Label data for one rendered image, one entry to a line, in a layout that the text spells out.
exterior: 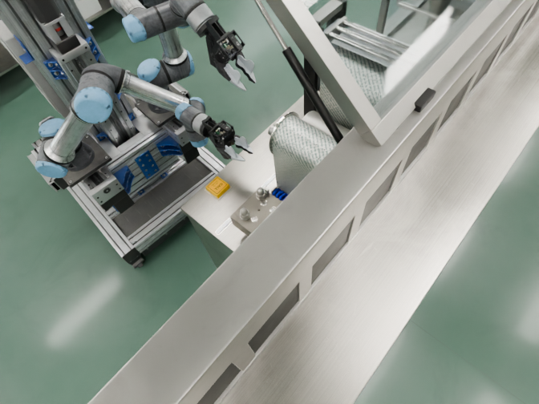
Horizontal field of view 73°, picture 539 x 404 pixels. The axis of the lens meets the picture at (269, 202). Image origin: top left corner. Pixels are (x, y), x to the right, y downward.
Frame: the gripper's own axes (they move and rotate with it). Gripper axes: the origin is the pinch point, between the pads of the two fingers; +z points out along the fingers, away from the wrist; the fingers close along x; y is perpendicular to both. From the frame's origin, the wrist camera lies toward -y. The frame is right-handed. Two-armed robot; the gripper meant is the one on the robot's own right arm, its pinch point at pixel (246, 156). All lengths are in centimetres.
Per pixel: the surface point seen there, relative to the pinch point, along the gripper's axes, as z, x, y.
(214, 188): -9.8, -11.7, -16.6
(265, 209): 17.5, -10.0, -6.0
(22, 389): -58, -140, -109
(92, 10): -283, 77, -80
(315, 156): 29.0, 1.8, 20.5
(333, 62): 42, -12, 67
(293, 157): 22.3, -0.1, 16.8
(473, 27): 51, 20, 58
